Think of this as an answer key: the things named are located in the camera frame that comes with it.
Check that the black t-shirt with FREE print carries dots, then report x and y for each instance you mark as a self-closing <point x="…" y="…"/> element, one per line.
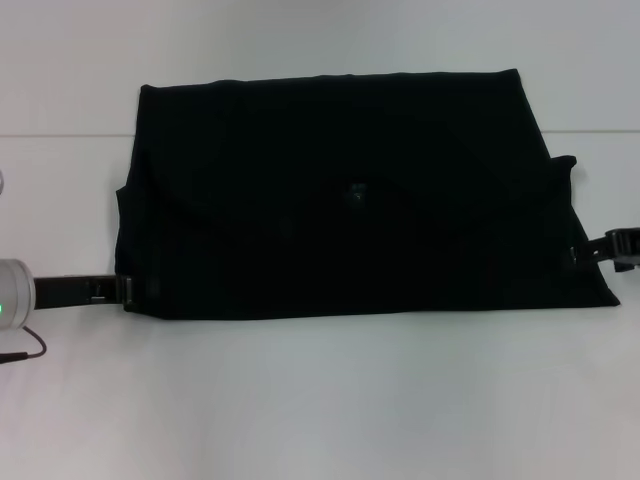
<point x="350" y="225"/>

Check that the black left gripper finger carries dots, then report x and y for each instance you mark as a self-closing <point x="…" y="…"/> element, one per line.
<point x="126" y="291"/>

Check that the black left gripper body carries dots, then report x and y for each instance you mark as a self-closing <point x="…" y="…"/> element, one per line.
<point x="70" y="291"/>

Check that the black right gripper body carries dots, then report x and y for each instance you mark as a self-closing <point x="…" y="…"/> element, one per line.
<point x="624" y="247"/>

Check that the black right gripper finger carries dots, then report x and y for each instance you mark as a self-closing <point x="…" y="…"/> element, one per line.
<point x="587" y="252"/>

